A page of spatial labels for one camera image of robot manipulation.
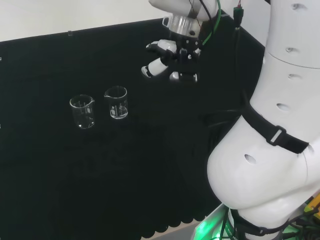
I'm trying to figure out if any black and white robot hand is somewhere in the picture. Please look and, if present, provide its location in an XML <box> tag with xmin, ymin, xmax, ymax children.
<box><xmin>141</xmin><ymin>33</ymin><xmax>203</xmax><ymax>83</ymax></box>

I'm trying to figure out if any clear glass beaker white print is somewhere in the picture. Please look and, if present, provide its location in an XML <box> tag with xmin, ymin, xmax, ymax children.
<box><xmin>103</xmin><ymin>85</ymin><xmax>129</xmax><ymax>120</ymax></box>
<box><xmin>69</xmin><ymin>94</ymin><xmax>96</xmax><ymax>130</ymax></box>

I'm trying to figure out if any black bench cloth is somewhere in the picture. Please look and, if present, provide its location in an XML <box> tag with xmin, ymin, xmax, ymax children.
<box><xmin>0</xmin><ymin>15</ymin><xmax>268</xmax><ymax>240</ymax></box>

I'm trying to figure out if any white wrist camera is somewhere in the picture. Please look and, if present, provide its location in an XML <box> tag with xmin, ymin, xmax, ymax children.
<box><xmin>161</xmin><ymin>15</ymin><xmax>174</xmax><ymax>28</ymax></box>

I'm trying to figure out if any black and green cable bundle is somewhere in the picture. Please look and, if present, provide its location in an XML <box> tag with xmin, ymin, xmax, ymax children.
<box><xmin>279</xmin><ymin>207</ymin><xmax>320</xmax><ymax>240</ymax></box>

